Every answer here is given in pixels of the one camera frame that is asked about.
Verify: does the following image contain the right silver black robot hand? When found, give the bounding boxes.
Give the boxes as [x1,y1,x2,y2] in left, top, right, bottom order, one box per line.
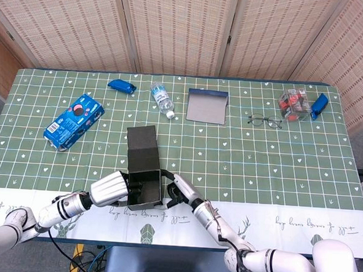
[159,169,206,212]

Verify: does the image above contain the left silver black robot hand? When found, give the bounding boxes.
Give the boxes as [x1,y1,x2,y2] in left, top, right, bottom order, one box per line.
[89,168,143,210]

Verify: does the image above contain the black foldable paper box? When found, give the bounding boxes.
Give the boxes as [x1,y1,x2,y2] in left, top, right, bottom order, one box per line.
[121,124,168,214]

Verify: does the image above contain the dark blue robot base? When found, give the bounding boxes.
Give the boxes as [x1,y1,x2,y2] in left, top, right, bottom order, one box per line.
[103,244,237,272]

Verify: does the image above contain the blue cookie package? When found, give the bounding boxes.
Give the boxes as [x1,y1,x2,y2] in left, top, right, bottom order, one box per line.
[42,91,106,154]

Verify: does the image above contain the clear jar with red items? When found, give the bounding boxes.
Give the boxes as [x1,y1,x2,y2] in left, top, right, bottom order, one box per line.
[277,88,313,123]

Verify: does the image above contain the clear plastic water bottle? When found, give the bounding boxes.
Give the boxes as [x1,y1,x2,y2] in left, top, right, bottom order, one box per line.
[148,81,177,119]

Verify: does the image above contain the green checked tablecloth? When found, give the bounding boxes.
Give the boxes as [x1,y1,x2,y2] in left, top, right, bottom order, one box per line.
[0,64,363,258]

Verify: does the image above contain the blue foil snack packet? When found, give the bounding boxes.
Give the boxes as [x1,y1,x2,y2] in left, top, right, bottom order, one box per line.
[106,79,137,95]
[309,92,330,121]

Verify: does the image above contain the woven bamboo screen panel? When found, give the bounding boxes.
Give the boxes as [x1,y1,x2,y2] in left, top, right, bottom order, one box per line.
[288,0,363,132]
[0,0,140,75]
[220,0,353,86]
[113,0,240,80]

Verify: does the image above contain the blue floor cable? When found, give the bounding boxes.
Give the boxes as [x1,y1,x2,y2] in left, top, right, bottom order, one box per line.
[85,244,110,272]

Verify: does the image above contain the black floor cable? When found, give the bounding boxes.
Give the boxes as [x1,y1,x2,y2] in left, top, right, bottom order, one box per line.
[46,229,108,272]

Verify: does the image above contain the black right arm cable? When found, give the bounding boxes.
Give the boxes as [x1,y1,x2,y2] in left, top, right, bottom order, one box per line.
[204,202,258,272]

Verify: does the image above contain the thin black frame eyeglasses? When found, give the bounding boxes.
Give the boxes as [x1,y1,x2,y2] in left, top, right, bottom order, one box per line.
[247,113,284,130]

